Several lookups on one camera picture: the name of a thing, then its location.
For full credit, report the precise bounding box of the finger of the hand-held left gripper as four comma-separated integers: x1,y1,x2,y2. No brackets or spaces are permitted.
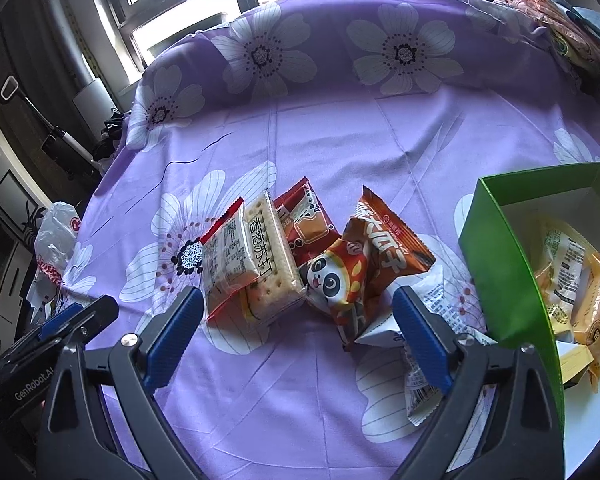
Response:
45,295,120,357
39,303,86,341

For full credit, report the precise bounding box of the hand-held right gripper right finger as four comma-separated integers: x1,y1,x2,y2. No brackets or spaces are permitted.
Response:
392,285,566,480

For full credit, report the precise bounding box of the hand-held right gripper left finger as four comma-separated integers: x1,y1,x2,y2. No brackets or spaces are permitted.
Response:
39,286,204,480

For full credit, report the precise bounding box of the clear white barcode packet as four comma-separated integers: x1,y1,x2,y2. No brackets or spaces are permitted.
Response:
404,332,498,428

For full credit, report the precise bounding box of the red-edged clear cracker packet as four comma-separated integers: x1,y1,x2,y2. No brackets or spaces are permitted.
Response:
200,198,262,322

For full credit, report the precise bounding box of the panda print red packet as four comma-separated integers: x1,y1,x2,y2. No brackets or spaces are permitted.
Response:
299,237,381,348

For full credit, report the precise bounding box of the brown seed packet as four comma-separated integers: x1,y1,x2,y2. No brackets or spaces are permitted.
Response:
341,185,436,301

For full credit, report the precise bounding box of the green cardboard box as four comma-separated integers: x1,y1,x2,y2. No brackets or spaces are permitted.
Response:
458,162,600,480

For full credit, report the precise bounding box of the pale green snack packet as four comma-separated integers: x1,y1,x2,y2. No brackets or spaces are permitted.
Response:
532,217,600,336

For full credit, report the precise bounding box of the white red-print plastic bag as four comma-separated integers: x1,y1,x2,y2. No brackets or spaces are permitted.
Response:
32,201,83,286

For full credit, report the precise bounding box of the yellow-edged cracker packet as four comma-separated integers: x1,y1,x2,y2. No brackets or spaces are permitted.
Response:
240,189,307,328

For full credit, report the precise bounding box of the red drink-print packet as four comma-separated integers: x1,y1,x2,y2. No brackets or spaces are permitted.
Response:
272,176,341,261

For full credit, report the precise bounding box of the black cloth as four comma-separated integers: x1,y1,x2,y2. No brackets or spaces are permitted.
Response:
100,107,131,161

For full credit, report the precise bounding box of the purple floral bedsheet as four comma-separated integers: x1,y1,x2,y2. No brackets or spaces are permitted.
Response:
62,0,600,480

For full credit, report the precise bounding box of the white cylinder roll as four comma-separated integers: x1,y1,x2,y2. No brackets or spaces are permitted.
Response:
72,77,118,126

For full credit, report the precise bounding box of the dark-framed window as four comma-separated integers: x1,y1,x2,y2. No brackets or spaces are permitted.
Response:
80,0,511,86

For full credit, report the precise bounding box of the stack of folded clothes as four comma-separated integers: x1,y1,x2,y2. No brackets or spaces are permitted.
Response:
495,0,600,76

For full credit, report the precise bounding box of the black white handle tool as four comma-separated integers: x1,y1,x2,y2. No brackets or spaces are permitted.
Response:
0,75,98,166

